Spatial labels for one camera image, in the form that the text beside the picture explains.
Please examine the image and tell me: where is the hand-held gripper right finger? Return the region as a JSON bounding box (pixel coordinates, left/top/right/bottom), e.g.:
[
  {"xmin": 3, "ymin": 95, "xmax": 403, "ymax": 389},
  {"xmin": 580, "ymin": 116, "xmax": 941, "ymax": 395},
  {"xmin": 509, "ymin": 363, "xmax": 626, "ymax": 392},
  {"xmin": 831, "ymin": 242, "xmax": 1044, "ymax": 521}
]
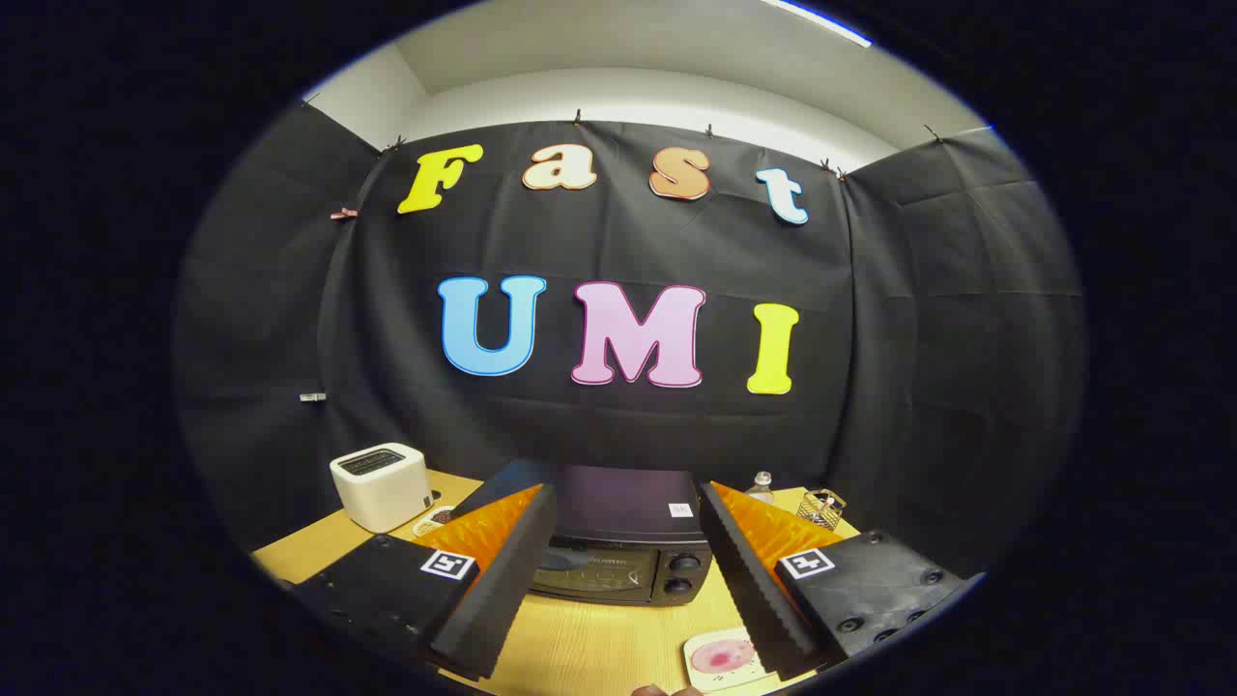
[{"xmin": 698, "ymin": 480, "xmax": 968, "ymax": 682}]

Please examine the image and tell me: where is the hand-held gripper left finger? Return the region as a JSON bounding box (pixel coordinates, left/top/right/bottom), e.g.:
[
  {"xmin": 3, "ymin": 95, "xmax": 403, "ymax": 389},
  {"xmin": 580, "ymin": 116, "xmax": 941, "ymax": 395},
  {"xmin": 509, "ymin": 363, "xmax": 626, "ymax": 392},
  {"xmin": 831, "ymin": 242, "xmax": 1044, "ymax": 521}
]
[{"xmin": 290, "ymin": 483, "xmax": 560, "ymax": 682}]

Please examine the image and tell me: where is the pink ham slice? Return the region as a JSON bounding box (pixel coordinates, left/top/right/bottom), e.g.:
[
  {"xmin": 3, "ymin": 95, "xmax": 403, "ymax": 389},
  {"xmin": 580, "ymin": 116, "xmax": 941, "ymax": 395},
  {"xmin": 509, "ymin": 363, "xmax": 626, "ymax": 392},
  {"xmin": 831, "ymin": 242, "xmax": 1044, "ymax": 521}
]
[{"xmin": 691, "ymin": 638, "xmax": 761, "ymax": 676}]

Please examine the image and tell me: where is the cream square plate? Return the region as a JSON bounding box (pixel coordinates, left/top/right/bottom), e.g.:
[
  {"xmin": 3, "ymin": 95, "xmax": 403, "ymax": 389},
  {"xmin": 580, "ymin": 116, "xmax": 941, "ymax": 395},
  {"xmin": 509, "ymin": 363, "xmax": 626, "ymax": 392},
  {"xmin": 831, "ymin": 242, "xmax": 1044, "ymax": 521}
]
[{"xmin": 682, "ymin": 626, "xmax": 774, "ymax": 693}]

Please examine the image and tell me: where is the black toaster oven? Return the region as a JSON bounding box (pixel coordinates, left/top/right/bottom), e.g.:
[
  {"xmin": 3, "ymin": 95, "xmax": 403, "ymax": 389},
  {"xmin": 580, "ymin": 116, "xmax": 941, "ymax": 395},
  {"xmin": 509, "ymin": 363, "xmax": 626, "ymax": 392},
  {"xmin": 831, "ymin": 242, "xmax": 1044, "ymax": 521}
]
[{"xmin": 449, "ymin": 459, "xmax": 716, "ymax": 608}]

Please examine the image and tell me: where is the white bread toaster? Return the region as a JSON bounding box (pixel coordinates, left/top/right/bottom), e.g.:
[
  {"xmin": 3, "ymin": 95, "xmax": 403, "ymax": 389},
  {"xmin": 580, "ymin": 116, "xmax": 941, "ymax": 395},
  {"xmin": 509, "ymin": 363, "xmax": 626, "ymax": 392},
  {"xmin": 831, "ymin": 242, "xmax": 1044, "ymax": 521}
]
[{"xmin": 330, "ymin": 443, "xmax": 434, "ymax": 534}]

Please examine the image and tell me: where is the black backdrop cloth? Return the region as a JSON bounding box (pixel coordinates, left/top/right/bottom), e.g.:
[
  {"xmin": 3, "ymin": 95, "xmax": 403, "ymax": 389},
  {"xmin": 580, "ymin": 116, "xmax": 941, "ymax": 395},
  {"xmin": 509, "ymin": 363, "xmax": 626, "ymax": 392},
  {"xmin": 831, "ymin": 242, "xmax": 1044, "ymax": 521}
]
[{"xmin": 174, "ymin": 101, "xmax": 1088, "ymax": 581}]

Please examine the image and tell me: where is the wire mesh basket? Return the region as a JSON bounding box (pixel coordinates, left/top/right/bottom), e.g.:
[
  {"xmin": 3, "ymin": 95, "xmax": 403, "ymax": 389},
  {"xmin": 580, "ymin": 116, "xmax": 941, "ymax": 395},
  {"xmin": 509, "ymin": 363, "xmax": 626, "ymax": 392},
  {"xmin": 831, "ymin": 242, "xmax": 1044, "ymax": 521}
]
[{"xmin": 797, "ymin": 488, "xmax": 848, "ymax": 533}]

